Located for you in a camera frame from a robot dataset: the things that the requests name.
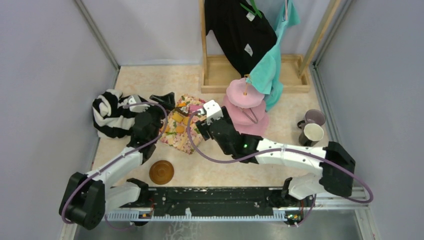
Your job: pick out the floral serving tray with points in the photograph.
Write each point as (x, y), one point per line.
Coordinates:
(191, 138)

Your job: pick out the chocolate cake slice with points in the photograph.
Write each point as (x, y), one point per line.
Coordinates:
(183, 110)

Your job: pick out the grey mug with white interior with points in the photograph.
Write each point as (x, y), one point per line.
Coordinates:
(311, 134)

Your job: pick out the brown wooden coaster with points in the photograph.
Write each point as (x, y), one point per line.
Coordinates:
(161, 172)

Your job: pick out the purple mug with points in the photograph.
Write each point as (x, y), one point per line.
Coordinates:
(312, 116)

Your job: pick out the round smooth biscuit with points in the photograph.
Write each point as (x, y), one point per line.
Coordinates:
(180, 129)

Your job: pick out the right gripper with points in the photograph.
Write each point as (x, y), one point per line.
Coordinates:
(204, 129)

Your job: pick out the rectangular yellow biscuit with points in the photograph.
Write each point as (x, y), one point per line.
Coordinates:
(177, 117)

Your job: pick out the round ridged biscuit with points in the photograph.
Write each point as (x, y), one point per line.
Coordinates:
(186, 120)

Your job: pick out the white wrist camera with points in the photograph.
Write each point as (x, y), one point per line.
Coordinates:
(213, 111)
(134, 100)

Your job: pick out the pink three-tier cake stand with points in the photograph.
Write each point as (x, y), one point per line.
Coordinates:
(240, 94)

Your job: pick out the flower shaped biscuit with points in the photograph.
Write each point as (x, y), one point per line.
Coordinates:
(165, 129)

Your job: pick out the teal t-shirt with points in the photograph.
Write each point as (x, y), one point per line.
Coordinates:
(265, 76)

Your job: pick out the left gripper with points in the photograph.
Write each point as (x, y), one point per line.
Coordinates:
(167, 100)

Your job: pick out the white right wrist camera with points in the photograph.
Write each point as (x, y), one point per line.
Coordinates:
(213, 111)

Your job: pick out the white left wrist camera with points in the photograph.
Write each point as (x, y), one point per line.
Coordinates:
(134, 100)

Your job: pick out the green clothes hanger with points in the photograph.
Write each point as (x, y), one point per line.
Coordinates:
(253, 10)

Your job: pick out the pink clothes hanger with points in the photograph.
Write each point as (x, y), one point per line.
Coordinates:
(286, 5)

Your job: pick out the black and white striped cloth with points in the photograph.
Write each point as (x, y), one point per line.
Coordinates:
(111, 118)

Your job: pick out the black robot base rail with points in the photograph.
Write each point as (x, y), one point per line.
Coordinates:
(214, 204)

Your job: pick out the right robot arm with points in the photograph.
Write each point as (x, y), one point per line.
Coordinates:
(329, 168)

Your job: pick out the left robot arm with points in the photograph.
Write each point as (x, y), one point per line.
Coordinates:
(89, 196)

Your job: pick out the black t-shirt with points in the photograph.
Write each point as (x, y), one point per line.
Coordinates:
(243, 38)

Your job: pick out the pink cake slice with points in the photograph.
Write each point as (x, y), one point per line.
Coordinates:
(194, 108)

